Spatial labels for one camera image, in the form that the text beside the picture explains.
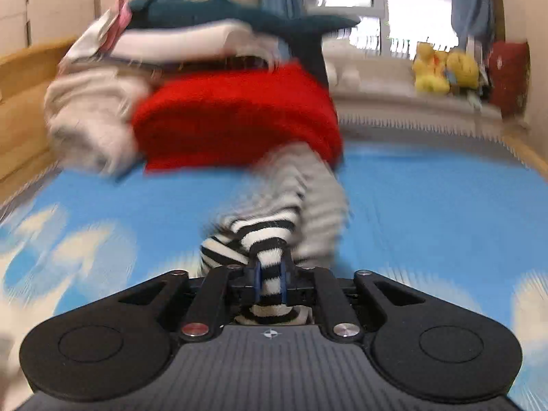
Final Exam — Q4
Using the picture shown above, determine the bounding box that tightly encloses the black white striped garment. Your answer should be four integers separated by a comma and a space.
199, 145, 350, 327

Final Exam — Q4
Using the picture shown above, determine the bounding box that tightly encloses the white folded quilt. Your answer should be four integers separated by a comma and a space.
45, 68, 151, 177

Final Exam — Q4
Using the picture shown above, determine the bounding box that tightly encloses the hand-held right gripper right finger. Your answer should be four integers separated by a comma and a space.
280, 263, 433, 343

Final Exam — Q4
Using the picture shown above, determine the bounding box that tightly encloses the red folded blanket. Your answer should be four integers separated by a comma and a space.
130, 62, 346, 175

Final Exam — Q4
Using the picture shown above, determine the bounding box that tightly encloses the yellow duck plush toy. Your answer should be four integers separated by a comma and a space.
445, 49, 481, 91
411, 42, 451, 95

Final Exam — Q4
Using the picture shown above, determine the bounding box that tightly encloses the white and pink folded garment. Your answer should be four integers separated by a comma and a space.
57, 0, 134, 74

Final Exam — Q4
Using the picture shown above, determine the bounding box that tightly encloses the white plush toy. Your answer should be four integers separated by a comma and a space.
333, 62, 365, 91

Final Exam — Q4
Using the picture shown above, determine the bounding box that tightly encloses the dark teal shark plush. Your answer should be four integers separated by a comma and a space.
127, 0, 361, 90

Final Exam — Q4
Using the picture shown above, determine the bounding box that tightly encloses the white wardrobe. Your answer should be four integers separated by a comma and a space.
0, 0, 220, 60

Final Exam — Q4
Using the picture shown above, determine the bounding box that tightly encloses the window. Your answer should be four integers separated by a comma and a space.
306, 0, 455, 60

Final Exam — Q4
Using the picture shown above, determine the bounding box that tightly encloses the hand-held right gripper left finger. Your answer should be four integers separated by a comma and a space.
109, 263, 262, 342

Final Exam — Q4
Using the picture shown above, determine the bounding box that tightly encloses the white blanket with dotted trim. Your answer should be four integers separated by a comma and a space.
115, 19, 284, 70

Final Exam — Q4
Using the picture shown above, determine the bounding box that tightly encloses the dark red pillow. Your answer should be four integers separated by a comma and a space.
487, 40, 530, 119

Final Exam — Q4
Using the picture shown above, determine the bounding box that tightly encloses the blue white patterned bed sheet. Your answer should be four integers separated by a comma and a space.
0, 120, 548, 377

